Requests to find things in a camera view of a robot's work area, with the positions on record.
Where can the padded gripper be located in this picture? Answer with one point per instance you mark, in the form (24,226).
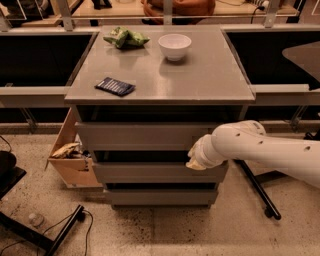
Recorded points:
(201,151)

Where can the grey top drawer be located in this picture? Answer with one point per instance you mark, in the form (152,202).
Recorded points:
(141,136)

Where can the grey drawer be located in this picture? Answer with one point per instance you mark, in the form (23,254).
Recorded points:
(141,136)
(157,173)
(157,197)

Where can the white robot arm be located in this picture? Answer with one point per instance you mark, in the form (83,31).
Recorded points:
(224,136)

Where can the grey drawer cabinet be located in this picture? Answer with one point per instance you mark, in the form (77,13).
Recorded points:
(139,112)

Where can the grey bottom drawer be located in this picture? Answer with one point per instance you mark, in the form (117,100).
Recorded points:
(157,197)

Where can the grey middle drawer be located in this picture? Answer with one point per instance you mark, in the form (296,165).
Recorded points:
(157,173)

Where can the black floor stand right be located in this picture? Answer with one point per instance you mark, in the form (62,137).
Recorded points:
(263,190)

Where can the black floor stand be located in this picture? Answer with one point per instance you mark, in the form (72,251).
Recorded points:
(8,180)
(263,190)

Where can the white bowl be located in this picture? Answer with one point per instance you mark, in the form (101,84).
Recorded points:
(174,46)

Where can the dark blue snack packet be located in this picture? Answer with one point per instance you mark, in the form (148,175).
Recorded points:
(115,87)

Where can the wooden box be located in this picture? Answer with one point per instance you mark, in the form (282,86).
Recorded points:
(75,172)

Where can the crumpled tan snack bag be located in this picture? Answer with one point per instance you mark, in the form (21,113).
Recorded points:
(65,151)

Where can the brown bag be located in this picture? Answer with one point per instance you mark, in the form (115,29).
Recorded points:
(184,11)

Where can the clear plastic bottle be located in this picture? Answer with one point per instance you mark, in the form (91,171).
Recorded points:
(36,220)

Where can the black floor stand left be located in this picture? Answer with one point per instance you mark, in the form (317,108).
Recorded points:
(8,180)

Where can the grey rail frame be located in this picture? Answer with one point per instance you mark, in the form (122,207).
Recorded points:
(33,95)

